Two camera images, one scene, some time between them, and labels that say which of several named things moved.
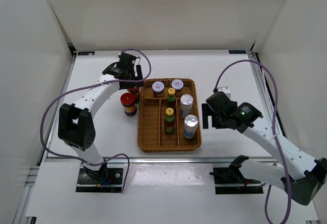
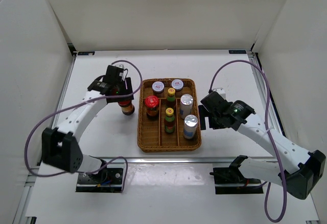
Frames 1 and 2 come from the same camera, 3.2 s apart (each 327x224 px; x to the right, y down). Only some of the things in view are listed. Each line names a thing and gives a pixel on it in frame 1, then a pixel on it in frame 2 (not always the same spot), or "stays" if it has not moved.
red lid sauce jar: [136, 91] to [152, 102]
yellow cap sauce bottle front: [169, 120] stays
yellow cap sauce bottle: [171, 98] stays
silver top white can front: [190, 123] stays
